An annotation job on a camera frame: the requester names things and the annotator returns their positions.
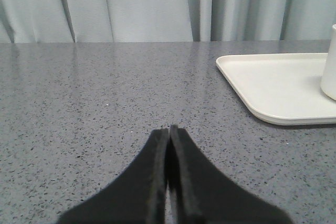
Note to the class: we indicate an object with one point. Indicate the pale green pleated curtain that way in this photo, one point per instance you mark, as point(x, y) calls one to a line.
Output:
point(164, 20)

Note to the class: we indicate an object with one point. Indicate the white smiley face mug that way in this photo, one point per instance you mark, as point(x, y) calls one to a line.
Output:
point(328, 79)

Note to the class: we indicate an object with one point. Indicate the cream rectangular plastic tray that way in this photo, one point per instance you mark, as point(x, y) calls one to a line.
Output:
point(281, 89)

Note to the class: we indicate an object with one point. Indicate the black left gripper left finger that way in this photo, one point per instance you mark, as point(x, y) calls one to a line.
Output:
point(136, 196)

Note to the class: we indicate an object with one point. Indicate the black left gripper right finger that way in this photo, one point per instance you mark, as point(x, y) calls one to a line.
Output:
point(205, 195)

